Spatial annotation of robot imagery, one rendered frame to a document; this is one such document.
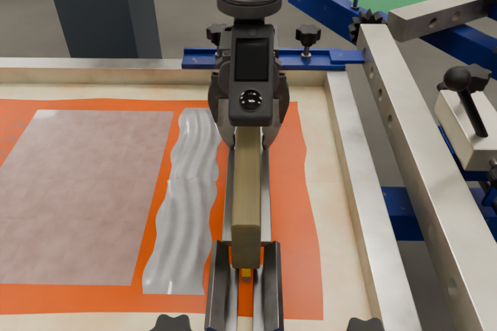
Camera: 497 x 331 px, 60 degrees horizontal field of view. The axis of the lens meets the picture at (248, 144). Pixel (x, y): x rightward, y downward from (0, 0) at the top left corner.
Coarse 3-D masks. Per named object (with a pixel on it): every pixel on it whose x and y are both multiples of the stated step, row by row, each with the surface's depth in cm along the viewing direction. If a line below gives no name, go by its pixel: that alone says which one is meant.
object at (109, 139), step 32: (0, 128) 72; (32, 128) 72; (64, 128) 72; (96, 128) 72; (128, 128) 72; (160, 128) 72; (288, 128) 72; (32, 160) 66; (64, 160) 66; (96, 160) 66; (128, 160) 66; (160, 160) 66; (224, 160) 66; (288, 160) 66
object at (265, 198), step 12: (228, 156) 59; (264, 156) 59; (228, 168) 57; (264, 168) 57; (228, 180) 55; (264, 180) 55; (228, 192) 54; (264, 192) 54; (228, 204) 52; (264, 204) 52; (228, 216) 51; (264, 216) 51; (228, 228) 50; (264, 228) 50; (228, 240) 48; (264, 240) 48
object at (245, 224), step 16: (240, 128) 53; (256, 128) 53; (240, 144) 51; (256, 144) 51; (240, 160) 49; (256, 160) 49; (240, 176) 47; (256, 176) 47; (240, 192) 45; (256, 192) 45; (240, 208) 43; (256, 208) 43; (240, 224) 42; (256, 224) 42; (240, 240) 43; (256, 240) 43; (240, 256) 45; (256, 256) 45
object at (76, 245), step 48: (0, 192) 61; (48, 192) 61; (96, 192) 61; (144, 192) 61; (288, 192) 61; (0, 240) 55; (48, 240) 55; (96, 240) 55; (144, 240) 55; (288, 240) 55; (0, 288) 50; (48, 288) 50; (96, 288) 50; (240, 288) 50; (288, 288) 50
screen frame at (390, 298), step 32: (0, 64) 81; (32, 64) 81; (64, 64) 81; (96, 64) 81; (128, 64) 81; (160, 64) 81; (352, 96) 73; (352, 128) 67; (352, 160) 61; (352, 192) 57; (352, 224) 57; (384, 224) 52; (384, 256) 49; (384, 288) 46; (384, 320) 43; (416, 320) 43
